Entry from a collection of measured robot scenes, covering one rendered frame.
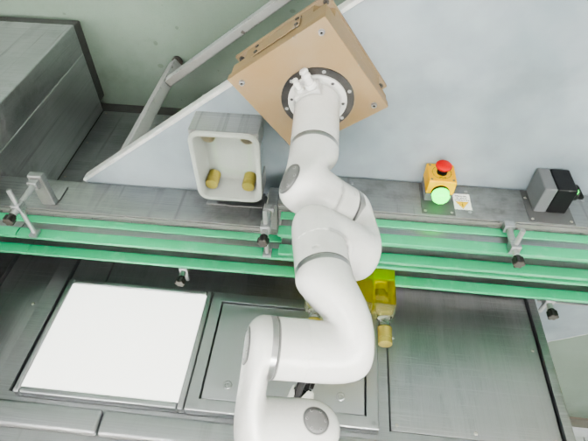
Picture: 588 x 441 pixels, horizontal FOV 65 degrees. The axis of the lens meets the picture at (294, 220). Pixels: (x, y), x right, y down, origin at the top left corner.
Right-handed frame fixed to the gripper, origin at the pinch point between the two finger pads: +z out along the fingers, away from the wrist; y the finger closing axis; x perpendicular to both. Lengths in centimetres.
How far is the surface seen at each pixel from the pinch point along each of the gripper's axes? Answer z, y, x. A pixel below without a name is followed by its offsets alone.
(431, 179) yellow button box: 49, 23, -13
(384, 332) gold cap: 15.5, 1.5, -12.9
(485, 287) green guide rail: 42, -3, -34
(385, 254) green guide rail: 34.9, 6.3, -7.2
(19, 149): 31, 5, 111
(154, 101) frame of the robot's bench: 70, 6, 87
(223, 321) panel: 10.4, -13.2, 29.0
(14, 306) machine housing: -7, -18, 89
